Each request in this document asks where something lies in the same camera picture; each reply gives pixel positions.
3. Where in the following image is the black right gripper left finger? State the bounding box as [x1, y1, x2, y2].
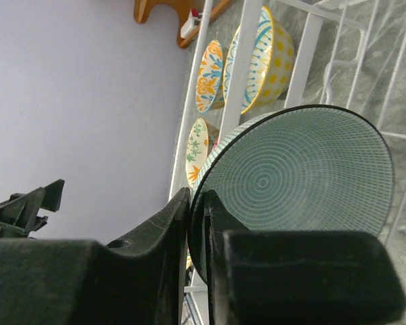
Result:
[0, 188, 190, 324]

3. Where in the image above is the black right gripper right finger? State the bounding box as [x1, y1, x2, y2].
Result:
[190, 190, 406, 324]

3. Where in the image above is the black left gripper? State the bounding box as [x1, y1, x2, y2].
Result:
[0, 179, 65, 238]

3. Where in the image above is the light teal ribbed bowl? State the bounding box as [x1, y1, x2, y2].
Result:
[188, 104, 395, 279]

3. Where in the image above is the yellow sun pattern bowl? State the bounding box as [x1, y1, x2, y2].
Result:
[241, 6, 294, 114]

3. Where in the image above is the wooden shelf rack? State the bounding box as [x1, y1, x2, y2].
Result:
[133, 0, 231, 49]

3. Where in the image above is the orange flower green leaf bowl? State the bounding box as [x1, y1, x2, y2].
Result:
[185, 118, 219, 188]

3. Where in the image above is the blue orange floral bowl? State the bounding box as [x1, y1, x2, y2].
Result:
[195, 39, 226, 113]

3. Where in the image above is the red white small box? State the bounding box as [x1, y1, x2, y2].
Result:
[180, 8, 202, 39]

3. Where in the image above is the white wire dish rack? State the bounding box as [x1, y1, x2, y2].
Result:
[168, 0, 406, 325]

